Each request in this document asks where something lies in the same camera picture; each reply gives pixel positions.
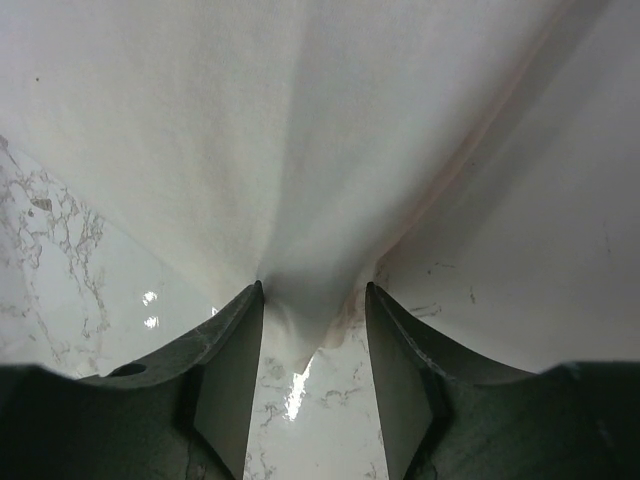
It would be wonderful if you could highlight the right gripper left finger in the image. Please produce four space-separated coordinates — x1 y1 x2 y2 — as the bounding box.
1 283 264 479

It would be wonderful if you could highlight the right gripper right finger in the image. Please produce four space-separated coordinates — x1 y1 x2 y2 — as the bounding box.
365 284 639 479

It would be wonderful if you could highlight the white coca-cola t-shirt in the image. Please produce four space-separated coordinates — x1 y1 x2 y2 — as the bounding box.
1 1 639 370

